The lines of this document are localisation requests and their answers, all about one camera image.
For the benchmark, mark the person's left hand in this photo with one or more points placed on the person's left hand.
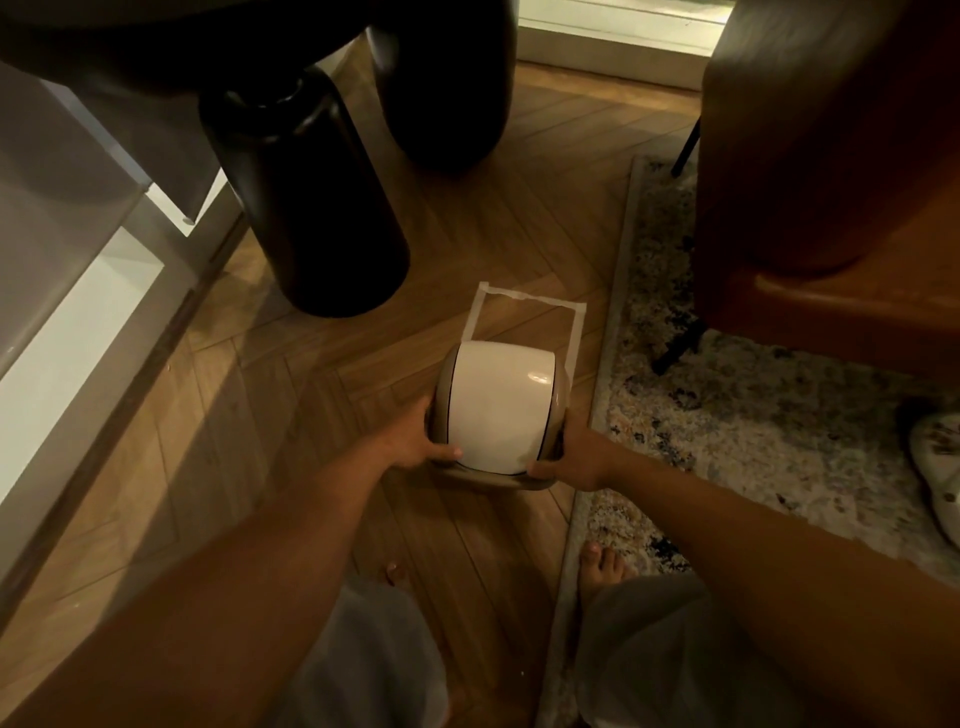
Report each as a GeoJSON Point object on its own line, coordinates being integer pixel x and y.
{"type": "Point", "coordinates": [405, 447]}

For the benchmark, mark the person's right hand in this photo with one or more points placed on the person's right hand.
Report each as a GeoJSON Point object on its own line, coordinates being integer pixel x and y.
{"type": "Point", "coordinates": [583, 459]}

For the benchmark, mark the person's right thumb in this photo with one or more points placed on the person's right thumb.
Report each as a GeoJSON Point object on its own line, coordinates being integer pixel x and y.
{"type": "Point", "coordinates": [546, 470]}

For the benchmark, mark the person's left thumb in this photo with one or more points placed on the person's left thumb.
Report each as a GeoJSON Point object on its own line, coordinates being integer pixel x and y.
{"type": "Point", "coordinates": [442, 452]}

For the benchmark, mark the beige bin with white lid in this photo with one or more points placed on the beige bin with white lid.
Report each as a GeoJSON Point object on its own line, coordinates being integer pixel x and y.
{"type": "Point", "coordinates": [499, 409]}

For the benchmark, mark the person's right forearm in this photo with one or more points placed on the person's right forearm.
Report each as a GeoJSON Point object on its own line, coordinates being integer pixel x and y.
{"type": "Point", "coordinates": [780, 592]}

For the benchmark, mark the person's left forearm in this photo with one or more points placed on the person's left forearm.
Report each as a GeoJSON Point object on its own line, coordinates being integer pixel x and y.
{"type": "Point", "coordinates": [217, 592]}

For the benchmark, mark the person's right foot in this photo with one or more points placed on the person's right foot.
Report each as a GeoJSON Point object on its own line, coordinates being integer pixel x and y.
{"type": "Point", "coordinates": [604, 566]}

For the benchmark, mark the person's foot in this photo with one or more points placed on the person's foot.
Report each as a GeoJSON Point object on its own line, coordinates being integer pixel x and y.
{"type": "Point", "coordinates": [391, 574]}
{"type": "Point", "coordinates": [604, 566]}

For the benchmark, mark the person's left foot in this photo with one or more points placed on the person's left foot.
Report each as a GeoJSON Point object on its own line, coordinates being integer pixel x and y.
{"type": "Point", "coordinates": [391, 574]}

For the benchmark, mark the white masking tape outline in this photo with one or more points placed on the white masking tape outline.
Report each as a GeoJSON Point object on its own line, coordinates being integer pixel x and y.
{"type": "Point", "coordinates": [525, 307]}

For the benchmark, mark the black armchair leg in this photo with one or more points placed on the black armchair leg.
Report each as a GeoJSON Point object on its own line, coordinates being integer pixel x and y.
{"type": "Point", "coordinates": [679, 346]}
{"type": "Point", "coordinates": [685, 148]}

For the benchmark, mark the person's grey shorts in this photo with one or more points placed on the person's grey shorts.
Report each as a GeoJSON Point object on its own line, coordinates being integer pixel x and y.
{"type": "Point", "coordinates": [525, 660]}

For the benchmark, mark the patterned grey rug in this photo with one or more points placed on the patterned grey rug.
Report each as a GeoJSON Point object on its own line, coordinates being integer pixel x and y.
{"type": "Point", "coordinates": [750, 420]}

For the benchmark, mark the white patterned slipper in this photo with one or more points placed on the white patterned slipper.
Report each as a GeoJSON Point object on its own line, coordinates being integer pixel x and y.
{"type": "Point", "coordinates": [939, 469]}

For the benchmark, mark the white cabinet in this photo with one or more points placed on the white cabinet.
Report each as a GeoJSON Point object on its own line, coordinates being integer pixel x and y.
{"type": "Point", "coordinates": [75, 285]}

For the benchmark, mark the brown leather armchair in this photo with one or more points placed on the brown leather armchair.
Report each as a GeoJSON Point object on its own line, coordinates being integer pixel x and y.
{"type": "Point", "coordinates": [832, 172]}

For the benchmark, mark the dark table top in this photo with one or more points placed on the dark table top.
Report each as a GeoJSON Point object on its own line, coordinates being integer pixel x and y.
{"type": "Point", "coordinates": [150, 41]}

